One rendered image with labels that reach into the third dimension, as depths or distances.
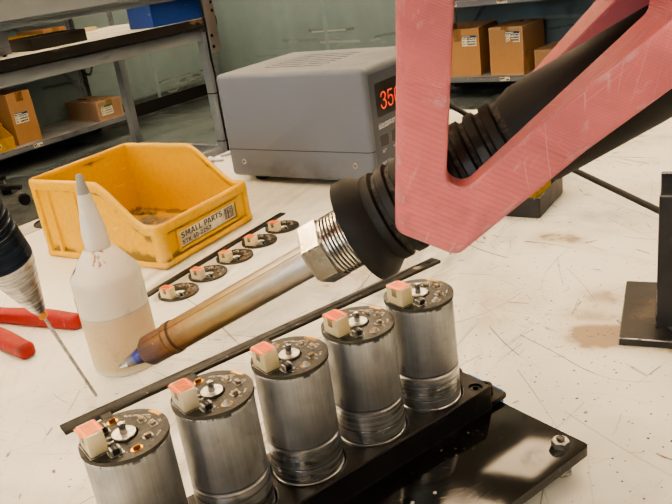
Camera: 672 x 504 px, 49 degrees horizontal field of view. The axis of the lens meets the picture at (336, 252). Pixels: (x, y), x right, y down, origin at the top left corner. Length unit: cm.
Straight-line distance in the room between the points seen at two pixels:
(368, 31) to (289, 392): 538
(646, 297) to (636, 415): 9
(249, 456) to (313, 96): 41
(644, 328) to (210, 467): 21
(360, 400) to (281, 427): 3
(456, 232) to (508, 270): 28
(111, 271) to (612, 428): 23
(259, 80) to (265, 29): 550
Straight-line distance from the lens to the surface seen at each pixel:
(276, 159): 64
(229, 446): 23
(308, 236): 17
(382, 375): 25
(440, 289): 27
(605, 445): 30
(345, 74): 58
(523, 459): 27
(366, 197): 16
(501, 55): 466
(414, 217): 15
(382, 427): 26
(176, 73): 618
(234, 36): 636
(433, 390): 27
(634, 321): 37
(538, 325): 37
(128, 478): 22
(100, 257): 37
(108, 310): 37
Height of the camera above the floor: 93
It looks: 22 degrees down
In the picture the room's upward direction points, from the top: 8 degrees counter-clockwise
